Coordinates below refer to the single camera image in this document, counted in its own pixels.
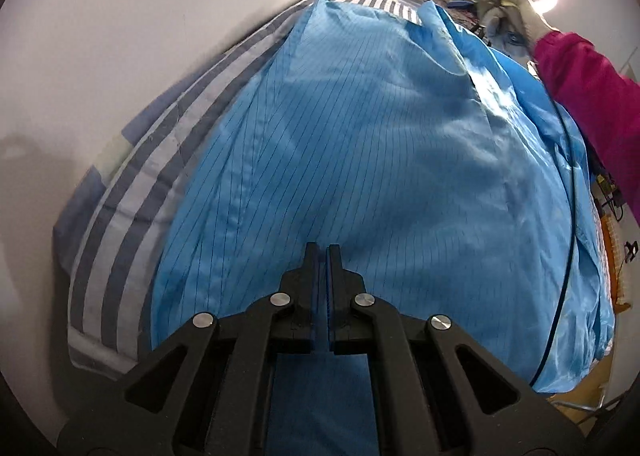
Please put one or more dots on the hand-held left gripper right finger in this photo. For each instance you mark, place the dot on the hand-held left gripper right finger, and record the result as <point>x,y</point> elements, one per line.
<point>331,306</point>

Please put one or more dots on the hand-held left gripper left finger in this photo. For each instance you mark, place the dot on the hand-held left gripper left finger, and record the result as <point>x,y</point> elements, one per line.
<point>318,306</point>

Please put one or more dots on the blue pinstriped work coat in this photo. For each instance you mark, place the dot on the blue pinstriped work coat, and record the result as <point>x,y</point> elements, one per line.
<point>375,136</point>

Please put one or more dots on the person's right forearm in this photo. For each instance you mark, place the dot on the person's right forearm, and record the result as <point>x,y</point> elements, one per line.
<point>590,96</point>

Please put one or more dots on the person's right hand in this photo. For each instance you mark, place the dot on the person's right hand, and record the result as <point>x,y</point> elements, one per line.
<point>525,16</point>

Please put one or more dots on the grey white striped bed sheet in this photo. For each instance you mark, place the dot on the grey white striped bed sheet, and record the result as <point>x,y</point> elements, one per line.
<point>130,236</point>

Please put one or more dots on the orange wooden frame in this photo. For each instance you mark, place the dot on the orange wooden frame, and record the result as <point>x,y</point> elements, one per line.
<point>611,261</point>

